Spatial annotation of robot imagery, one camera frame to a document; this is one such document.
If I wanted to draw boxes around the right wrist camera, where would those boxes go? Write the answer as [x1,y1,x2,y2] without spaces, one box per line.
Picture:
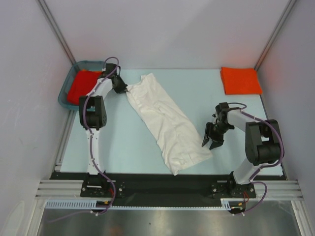
[212,112,218,124]

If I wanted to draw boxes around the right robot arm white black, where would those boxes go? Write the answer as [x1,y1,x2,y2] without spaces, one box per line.
[202,102,284,197]

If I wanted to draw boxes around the left aluminium corner post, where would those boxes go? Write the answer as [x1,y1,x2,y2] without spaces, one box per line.
[36,0,76,65]

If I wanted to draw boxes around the white printed t shirt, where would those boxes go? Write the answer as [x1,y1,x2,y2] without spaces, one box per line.
[126,73,213,176]

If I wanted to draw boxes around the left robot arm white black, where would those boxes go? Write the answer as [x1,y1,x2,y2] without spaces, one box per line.
[79,63,127,175]

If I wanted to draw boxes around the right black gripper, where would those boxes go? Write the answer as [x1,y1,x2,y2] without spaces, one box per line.
[202,121,233,149]

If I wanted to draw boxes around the right aluminium corner post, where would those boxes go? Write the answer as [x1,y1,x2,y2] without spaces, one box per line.
[254,0,298,71]

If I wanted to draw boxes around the aluminium front rail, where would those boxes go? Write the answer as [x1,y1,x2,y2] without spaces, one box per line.
[35,180,304,201]

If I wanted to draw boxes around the red t shirt in basket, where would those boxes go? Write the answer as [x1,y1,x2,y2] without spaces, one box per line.
[67,71,101,105]

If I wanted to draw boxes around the folded orange t shirt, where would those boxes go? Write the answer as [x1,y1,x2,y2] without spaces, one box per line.
[220,67,262,95]

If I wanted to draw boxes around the orange t shirt in basket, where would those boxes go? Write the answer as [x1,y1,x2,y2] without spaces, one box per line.
[81,69,102,73]

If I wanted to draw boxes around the aluminium corner post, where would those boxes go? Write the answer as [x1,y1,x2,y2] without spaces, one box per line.
[36,0,76,65]
[254,0,298,71]

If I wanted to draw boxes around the slotted grey cable duct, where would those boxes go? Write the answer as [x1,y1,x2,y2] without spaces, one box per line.
[46,199,235,210]

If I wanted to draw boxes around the teal plastic basket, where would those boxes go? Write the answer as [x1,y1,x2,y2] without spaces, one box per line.
[58,60,104,111]

